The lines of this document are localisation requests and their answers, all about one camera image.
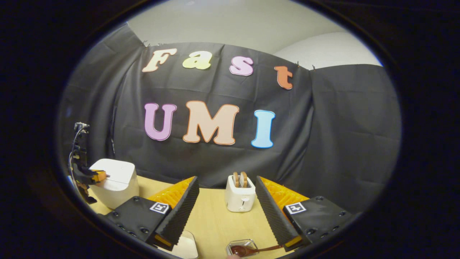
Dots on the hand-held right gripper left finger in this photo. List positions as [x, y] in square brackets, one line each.
[179, 216]

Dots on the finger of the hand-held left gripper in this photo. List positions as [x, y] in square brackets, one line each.
[95, 176]

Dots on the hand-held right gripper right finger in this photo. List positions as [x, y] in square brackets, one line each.
[273, 216]

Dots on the white rice cooker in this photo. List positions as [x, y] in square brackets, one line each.
[118, 180]

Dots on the clear chopstick holder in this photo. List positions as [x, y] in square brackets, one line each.
[251, 242]

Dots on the brown wooden spoon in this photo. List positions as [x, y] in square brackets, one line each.
[239, 250]

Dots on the clear square glass dish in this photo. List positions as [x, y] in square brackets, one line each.
[196, 244]

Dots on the white toaster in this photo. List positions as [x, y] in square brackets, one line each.
[239, 198]

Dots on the toast slice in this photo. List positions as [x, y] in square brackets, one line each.
[243, 178]
[235, 178]

